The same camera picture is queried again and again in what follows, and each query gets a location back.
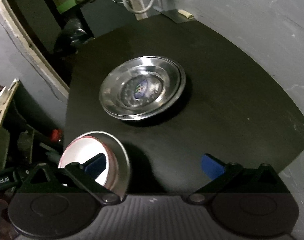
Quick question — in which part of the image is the small cream cylinder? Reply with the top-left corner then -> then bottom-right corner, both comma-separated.
177,9 -> 194,20

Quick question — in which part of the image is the steel cup white inside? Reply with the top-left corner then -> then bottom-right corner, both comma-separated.
58,131 -> 131,200

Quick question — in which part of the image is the dark grey cabinet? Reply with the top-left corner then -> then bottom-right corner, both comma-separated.
81,0 -> 137,37

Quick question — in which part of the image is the green box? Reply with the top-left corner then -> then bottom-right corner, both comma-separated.
57,0 -> 76,14

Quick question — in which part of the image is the cream door frame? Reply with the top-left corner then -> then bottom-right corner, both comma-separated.
0,0 -> 69,101

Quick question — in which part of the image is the steel plate with sticker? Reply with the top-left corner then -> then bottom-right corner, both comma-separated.
99,56 -> 186,121

